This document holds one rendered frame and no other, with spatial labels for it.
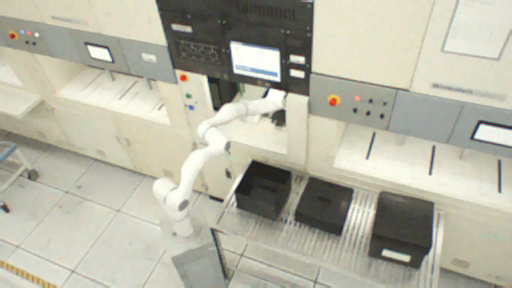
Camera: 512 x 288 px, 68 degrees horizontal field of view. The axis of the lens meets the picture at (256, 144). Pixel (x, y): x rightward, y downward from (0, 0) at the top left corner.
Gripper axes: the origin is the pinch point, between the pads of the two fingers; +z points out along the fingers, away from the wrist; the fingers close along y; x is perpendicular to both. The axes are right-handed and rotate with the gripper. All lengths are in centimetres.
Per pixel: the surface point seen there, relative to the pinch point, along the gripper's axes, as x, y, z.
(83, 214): -122, -159, -84
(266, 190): -45, 8, -55
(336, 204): -35, 54, -57
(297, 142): -14.5, 22.2, -34.8
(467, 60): 57, 96, -30
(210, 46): 40, -31, -30
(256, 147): -35.3, -8.7, -29.9
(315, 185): -35, 38, -47
